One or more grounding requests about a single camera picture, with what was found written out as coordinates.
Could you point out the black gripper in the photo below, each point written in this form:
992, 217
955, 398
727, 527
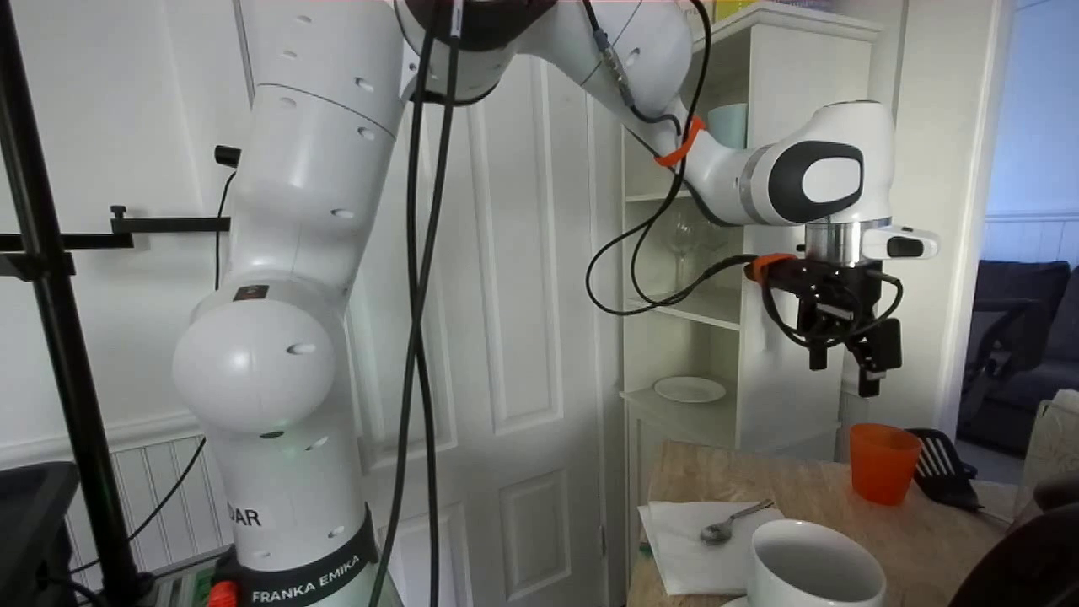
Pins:
837, 293

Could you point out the orange plastic cup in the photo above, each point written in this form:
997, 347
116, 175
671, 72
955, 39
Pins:
882, 465

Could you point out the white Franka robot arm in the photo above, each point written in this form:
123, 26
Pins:
303, 282

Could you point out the white coffee cup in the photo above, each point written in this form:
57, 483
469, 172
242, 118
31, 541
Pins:
814, 569

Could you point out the light blue cup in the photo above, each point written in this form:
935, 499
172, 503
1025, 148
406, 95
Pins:
728, 126

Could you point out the white wooden shelf cabinet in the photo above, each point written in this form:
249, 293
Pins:
777, 372

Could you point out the black spatula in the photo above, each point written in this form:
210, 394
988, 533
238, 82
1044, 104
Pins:
940, 459

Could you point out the white plate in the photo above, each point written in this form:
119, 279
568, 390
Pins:
687, 390

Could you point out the dark blue sofa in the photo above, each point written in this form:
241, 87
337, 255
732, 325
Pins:
1016, 358

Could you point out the clear wine glass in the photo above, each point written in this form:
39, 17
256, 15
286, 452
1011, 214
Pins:
678, 256

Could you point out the metal teaspoon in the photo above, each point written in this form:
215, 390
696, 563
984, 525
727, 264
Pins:
720, 527

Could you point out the beige speckled box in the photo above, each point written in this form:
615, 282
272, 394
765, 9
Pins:
1048, 438

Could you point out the white napkin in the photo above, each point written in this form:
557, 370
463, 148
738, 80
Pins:
676, 552

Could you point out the white panel door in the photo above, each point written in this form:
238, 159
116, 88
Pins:
517, 337

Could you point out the black tripod stand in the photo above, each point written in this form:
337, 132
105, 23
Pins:
50, 316

